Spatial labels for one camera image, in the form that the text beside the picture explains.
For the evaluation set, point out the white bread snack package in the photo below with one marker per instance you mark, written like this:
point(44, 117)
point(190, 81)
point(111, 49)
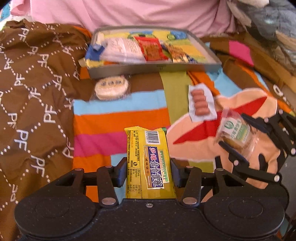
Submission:
point(122, 50)

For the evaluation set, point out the gold foil snack pouch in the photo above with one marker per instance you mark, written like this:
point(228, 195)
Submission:
point(177, 54)

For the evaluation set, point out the grey patterned clothing pile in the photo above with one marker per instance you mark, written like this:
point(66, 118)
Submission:
point(272, 20)

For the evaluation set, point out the grey metal tray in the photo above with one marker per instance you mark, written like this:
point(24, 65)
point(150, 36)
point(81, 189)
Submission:
point(202, 58)

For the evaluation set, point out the white sausage snack packet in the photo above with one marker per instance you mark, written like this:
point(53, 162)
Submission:
point(201, 103)

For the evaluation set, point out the colourful cartoon poster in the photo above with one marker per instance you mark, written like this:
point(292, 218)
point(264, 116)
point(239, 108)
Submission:
point(5, 11)

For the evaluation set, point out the yellow cracker bar package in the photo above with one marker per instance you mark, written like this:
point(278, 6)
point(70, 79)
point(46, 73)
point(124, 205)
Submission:
point(148, 164)

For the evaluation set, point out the brown PF patterned blanket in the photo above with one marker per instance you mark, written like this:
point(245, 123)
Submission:
point(39, 83)

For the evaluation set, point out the pink cloth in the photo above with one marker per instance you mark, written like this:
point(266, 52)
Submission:
point(200, 17)

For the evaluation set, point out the red spicy snack packet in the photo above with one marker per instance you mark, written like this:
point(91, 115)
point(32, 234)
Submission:
point(151, 49)

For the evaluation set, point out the clear green-label cookie pack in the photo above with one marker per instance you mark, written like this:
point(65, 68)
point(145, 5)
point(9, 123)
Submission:
point(237, 133)

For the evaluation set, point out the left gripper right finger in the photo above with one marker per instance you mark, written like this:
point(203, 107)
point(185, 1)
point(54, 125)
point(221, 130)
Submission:
point(218, 189)

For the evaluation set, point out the round rice cracker pack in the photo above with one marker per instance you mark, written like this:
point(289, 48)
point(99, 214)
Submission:
point(111, 88)

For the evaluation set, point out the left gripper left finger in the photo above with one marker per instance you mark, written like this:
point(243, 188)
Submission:
point(106, 179)

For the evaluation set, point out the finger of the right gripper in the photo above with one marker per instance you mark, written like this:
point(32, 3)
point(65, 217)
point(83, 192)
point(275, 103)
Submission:
point(242, 169)
point(267, 128)

